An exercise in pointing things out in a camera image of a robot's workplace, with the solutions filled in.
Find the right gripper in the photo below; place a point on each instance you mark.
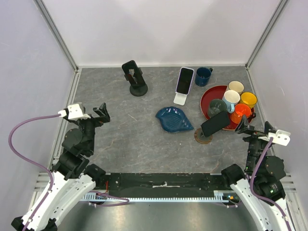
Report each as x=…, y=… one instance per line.
x=255, y=134

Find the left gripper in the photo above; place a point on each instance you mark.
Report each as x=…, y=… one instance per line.
x=102, y=111

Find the black phone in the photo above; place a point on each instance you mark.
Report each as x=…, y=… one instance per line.
x=132, y=72
x=215, y=124

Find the purple case phone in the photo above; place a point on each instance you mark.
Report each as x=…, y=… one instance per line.
x=184, y=80

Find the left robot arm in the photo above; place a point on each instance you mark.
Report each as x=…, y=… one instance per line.
x=72, y=177

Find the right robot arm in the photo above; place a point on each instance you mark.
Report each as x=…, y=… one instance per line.
x=259, y=185

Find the white phone stand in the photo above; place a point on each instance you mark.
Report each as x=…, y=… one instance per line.
x=180, y=99

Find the orange mug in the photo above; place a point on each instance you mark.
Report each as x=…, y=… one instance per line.
x=239, y=111

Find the yellow mug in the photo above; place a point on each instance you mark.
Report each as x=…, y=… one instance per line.
x=248, y=99

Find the light blue mug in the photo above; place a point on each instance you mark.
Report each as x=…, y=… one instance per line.
x=231, y=98

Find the dark green glass mug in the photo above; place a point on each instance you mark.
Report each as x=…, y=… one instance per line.
x=216, y=106

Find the cream mug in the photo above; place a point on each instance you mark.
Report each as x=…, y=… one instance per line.
x=236, y=86

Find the red round tray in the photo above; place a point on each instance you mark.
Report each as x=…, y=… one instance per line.
x=217, y=92

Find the blue leaf dish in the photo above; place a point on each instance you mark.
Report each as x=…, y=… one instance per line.
x=173, y=120

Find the dark blue mug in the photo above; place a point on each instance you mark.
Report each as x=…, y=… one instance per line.
x=203, y=75

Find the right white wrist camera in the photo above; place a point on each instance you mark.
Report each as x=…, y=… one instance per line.
x=279, y=137

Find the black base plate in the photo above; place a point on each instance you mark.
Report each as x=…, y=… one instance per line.
x=162, y=185

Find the slotted cable duct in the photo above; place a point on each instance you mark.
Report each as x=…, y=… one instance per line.
x=216, y=198

